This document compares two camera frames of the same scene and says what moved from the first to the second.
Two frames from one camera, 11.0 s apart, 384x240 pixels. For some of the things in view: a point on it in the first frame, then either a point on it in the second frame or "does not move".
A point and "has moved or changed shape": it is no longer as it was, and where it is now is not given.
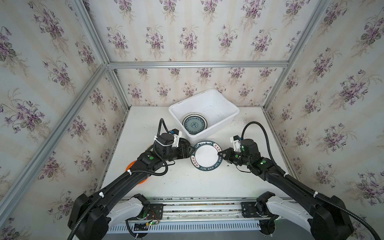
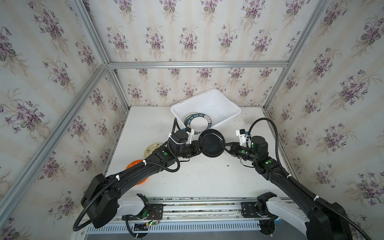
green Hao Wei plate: (206, 157) -> (198, 122)
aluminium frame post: (118, 87) does not move
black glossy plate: (183, 146) has moved or changed shape
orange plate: (129, 166) does not move
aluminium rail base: (184, 215) does not move
